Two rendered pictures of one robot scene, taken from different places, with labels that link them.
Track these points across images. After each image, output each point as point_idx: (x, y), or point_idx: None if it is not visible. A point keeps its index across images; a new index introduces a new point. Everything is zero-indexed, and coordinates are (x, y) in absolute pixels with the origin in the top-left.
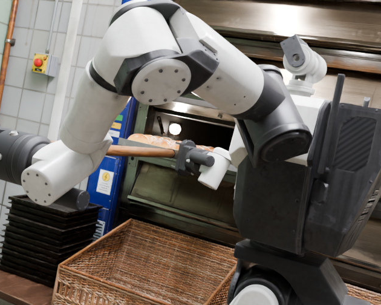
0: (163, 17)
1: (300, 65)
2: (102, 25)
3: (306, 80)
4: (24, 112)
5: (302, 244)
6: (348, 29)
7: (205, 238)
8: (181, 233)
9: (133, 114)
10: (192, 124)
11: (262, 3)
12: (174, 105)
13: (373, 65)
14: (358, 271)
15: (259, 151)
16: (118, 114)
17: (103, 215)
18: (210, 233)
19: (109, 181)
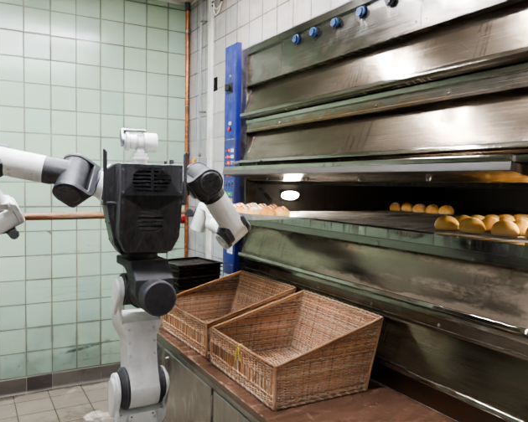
0: None
1: (122, 145)
2: (221, 127)
3: (137, 151)
4: (198, 202)
5: (121, 248)
6: (328, 84)
7: (279, 280)
8: (263, 277)
9: (239, 189)
10: (316, 188)
11: (290, 80)
12: (247, 177)
13: (345, 110)
14: (355, 292)
15: (57, 198)
16: None
17: (231, 270)
18: (281, 275)
19: None
